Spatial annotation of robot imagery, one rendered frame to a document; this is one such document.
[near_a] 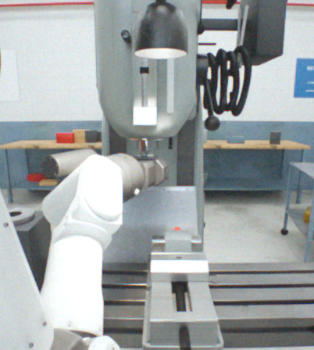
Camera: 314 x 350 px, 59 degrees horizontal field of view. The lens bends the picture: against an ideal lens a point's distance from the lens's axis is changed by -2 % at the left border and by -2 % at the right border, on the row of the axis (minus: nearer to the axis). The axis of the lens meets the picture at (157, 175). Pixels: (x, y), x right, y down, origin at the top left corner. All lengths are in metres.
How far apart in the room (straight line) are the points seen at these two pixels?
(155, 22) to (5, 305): 0.32
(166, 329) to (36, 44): 5.05
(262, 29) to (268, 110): 4.30
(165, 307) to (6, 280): 0.42
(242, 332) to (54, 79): 4.81
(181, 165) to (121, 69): 0.55
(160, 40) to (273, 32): 0.57
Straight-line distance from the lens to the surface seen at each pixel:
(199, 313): 0.57
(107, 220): 0.36
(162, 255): 0.66
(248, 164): 5.14
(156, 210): 1.01
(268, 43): 0.89
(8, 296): 0.19
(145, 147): 0.60
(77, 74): 5.03
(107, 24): 0.57
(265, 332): 0.73
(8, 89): 5.45
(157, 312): 0.57
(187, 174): 1.02
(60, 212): 0.44
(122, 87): 0.54
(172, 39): 0.37
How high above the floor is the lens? 1.36
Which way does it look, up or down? 13 degrees down
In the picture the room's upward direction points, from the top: straight up
